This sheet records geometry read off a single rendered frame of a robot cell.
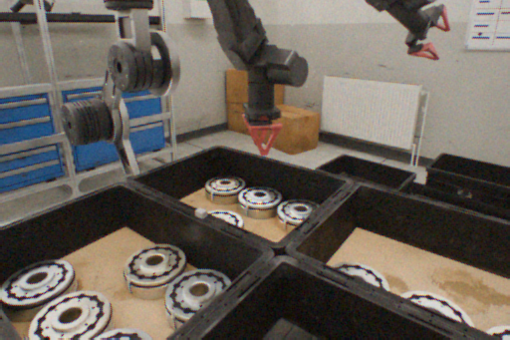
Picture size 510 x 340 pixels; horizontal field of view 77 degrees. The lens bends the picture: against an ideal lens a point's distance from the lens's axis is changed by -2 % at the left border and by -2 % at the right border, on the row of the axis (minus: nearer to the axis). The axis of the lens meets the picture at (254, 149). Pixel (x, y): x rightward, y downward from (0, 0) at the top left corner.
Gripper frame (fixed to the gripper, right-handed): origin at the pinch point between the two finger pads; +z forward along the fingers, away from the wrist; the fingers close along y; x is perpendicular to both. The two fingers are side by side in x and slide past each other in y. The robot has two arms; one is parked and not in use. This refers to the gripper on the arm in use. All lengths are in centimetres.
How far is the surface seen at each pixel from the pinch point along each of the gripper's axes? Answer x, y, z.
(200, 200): 14.2, 5.9, 15.3
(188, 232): 16.6, -17.8, 8.4
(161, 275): 21.2, -23.7, 12.0
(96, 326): 29.1, -32.4, 11.8
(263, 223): 1.0, -7.1, 15.3
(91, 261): 35.0, -14.1, 14.9
